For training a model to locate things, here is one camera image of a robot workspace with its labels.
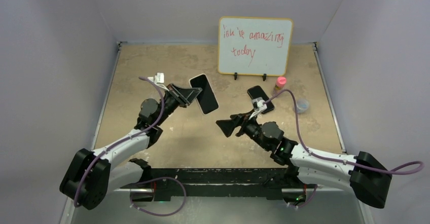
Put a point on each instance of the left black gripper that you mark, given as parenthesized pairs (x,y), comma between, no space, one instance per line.
(182,97)

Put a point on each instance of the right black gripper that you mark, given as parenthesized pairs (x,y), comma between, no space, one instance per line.
(227,126)

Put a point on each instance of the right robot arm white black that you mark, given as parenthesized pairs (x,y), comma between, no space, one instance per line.
(363,175)

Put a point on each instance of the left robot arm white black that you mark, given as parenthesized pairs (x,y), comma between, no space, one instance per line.
(88,176)

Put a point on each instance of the black phone without case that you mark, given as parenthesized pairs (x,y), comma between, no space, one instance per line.
(256,92)

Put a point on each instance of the pink capped small bottle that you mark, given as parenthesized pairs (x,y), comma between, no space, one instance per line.
(279,85)

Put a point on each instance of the clear round lid container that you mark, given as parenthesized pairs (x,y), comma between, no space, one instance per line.
(302,105)

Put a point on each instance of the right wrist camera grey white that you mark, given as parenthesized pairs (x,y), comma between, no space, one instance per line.
(259,105)

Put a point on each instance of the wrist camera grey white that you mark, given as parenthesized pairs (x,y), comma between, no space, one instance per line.
(259,105)
(158,79)

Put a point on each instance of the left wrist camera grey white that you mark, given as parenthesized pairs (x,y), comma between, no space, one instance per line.
(158,79)

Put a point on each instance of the white board yellow frame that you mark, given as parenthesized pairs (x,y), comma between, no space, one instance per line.
(254,46)

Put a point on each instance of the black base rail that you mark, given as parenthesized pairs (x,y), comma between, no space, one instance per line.
(270,183)

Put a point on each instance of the aluminium frame rail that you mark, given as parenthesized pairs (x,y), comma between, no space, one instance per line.
(134,170)

